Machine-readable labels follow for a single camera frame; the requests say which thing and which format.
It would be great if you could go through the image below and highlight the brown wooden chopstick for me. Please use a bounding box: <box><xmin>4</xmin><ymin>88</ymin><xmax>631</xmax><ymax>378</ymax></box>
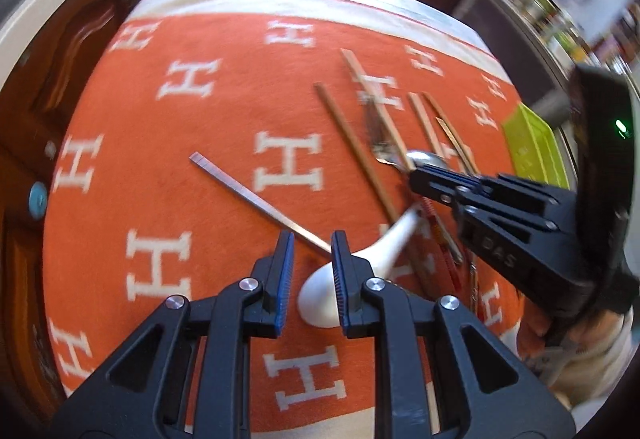
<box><xmin>408</xmin><ymin>93</ymin><xmax>444</xmax><ymax>156</ymax></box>
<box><xmin>423</xmin><ymin>92</ymin><xmax>482</xmax><ymax>176</ymax></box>
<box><xmin>340</xmin><ymin>48</ymin><xmax>418</xmax><ymax>172</ymax></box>
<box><xmin>313</xmin><ymin>83</ymin><xmax>401</xmax><ymax>227</ymax></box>

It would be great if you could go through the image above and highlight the steel fork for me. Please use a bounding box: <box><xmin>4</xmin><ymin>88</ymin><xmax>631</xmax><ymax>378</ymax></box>
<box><xmin>362</xmin><ymin>98</ymin><xmax>407</xmax><ymax>168</ymax></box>

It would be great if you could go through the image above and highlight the small steel spoon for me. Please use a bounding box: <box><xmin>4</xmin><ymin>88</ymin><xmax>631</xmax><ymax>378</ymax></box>
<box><xmin>406</xmin><ymin>149</ymin><xmax>450</xmax><ymax>170</ymax></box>

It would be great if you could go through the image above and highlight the orange printed blanket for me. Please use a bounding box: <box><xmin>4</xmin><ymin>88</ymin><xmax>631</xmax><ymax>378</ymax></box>
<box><xmin>42</xmin><ymin>0</ymin><xmax>571</xmax><ymax>439</ymax></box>

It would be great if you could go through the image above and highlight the blue cabinet knob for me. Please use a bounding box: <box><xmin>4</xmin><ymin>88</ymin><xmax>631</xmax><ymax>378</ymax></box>
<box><xmin>27</xmin><ymin>184</ymin><xmax>49</xmax><ymax>220</ymax></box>

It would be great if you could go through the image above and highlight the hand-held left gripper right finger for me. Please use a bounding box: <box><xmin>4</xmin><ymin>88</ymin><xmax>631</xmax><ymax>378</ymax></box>
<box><xmin>331</xmin><ymin>231</ymin><xmax>573</xmax><ymax>439</ymax></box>

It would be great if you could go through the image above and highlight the white ceramic spoon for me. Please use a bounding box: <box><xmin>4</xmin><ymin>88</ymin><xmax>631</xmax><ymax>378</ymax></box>
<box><xmin>297</xmin><ymin>201</ymin><xmax>423</xmax><ymax>330</ymax></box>

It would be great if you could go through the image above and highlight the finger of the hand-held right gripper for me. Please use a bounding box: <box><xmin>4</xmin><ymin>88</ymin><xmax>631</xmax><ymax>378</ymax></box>
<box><xmin>410</xmin><ymin>164</ymin><xmax>560</xmax><ymax>232</ymax></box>
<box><xmin>482</xmin><ymin>173</ymin><xmax>573</xmax><ymax>220</ymax></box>

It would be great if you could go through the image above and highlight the grey metal appliance cabinet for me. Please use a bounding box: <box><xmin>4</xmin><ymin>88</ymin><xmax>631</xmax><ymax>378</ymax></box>
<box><xmin>452</xmin><ymin>0</ymin><xmax>576</xmax><ymax>110</ymax></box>

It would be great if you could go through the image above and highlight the steel chopstick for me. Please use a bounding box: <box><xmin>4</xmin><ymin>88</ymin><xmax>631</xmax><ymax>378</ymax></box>
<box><xmin>189</xmin><ymin>151</ymin><xmax>333</xmax><ymax>254</ymax></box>

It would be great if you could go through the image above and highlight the green plastic utensil tray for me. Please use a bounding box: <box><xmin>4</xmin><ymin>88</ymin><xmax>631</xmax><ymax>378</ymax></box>
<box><xmin>501</xmin><ymin>103</ymin><xmax>571</xmax><ymax>190</ymax></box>

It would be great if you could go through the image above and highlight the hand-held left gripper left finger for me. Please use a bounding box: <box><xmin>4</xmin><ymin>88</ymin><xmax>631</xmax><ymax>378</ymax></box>
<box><xmin>52</xmin><ymin>230</ymin><xmax>296</xmax><ymax>439</ymax></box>

